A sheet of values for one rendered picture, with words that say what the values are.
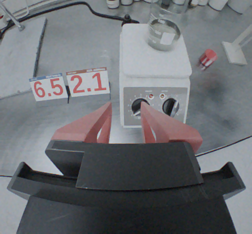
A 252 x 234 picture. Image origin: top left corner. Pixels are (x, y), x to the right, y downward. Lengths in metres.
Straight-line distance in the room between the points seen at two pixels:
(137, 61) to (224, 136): 0.27
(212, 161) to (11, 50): 0.67
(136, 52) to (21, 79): 0.32
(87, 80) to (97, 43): 0.13
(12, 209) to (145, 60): 0.48
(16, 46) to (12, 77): 0.13
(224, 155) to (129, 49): 0.32
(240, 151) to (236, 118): 0.09
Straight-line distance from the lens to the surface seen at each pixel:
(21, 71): 0.42
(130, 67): 0.19
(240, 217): 0.47
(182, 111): 0.24
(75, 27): 0.44
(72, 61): 0.34
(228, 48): 0.48
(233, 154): 0.37
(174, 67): 0.21
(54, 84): 0.30
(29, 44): 0.48
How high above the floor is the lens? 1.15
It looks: 76 degrees down
